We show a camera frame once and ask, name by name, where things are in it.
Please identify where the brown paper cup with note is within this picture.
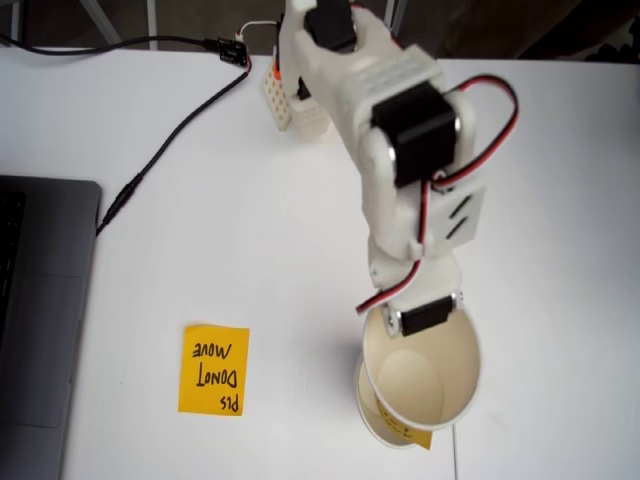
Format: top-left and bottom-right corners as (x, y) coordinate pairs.
(360, 304), (482, 432)

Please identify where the yellow handwritten sticky note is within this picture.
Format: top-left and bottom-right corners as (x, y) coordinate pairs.
(177, 323), (251, 417)
(372, 389), (434, 451)

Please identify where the white chair leg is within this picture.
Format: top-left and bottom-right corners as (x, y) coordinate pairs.
(385, 0), (404, 42)

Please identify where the small black controller board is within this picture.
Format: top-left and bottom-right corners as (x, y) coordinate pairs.
(215, 35), (250, 65)

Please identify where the dark grey laptop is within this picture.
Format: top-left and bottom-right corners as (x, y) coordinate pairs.
(0, 174), (103, 480)

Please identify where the red white black servo cable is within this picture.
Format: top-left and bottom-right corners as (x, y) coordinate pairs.
(355, 74), (520, 316)

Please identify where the thin white cable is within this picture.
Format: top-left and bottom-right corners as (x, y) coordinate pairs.
(234, 20), (279, 44)

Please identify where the grey metal frame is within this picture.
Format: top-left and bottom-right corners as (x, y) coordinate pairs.
(8, 0), (160, 51)

